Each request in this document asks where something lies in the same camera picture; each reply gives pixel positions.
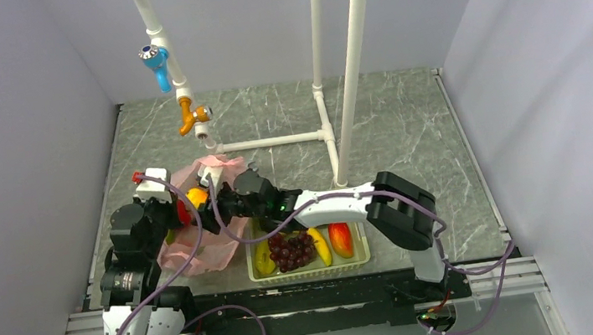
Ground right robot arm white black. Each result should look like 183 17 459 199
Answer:
197 169 450 300

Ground red fake tomato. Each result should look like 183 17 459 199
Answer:
176 199 192 228

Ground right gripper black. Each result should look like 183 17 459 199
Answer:
186 175 271 238

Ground pink plastic bag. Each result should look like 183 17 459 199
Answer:
158 154 249 277

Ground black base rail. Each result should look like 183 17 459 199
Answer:
185 268 472 335

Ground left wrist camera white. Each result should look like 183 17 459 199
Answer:
131 167 173 204

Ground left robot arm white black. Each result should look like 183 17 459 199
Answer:
100 198 199 335

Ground dark red fake grapes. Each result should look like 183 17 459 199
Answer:
267 231 317 273

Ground blue tap valve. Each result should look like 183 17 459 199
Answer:
138 44 172 93

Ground white PVC pipe frame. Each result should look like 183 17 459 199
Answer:
116 0 398 210

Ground orange tap valve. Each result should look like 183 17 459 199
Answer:
178 96 213 137

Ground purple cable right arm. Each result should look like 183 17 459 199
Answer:
205 142 526 335

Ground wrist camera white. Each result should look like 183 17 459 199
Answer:
197 165 224 190
131 167 173 204

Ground orange yellow fake mango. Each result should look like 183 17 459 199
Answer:
185 186 209 210

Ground yellow fake banana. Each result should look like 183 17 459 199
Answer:
307 227 333 267

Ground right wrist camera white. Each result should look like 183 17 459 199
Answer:
197 165 224 190

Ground pale green plastic basket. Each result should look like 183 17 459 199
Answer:
245 222 371 286

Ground red orange fake mango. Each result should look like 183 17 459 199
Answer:
327 223 354 259

